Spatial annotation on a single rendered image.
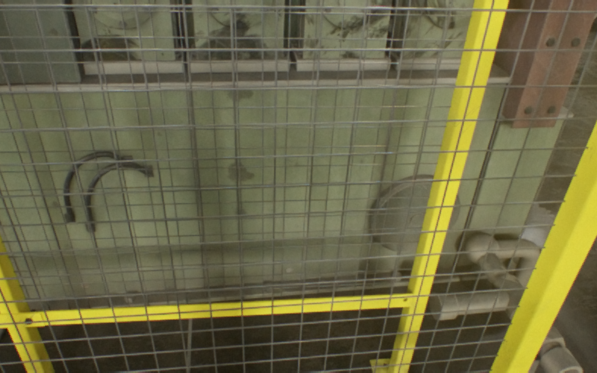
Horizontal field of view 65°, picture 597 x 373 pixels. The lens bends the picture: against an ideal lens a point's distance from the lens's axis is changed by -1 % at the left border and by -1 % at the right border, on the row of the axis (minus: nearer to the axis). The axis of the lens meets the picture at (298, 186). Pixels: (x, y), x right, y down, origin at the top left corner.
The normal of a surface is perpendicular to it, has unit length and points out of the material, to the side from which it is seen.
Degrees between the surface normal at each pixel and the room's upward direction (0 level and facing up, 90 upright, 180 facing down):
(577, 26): 90
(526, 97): 90
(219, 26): 90
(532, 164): 90
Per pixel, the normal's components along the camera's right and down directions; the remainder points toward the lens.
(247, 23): 0.22, 0.74
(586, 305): 0.04, -0.83
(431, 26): 0.15, 0.55
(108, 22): -0.01, 0.73
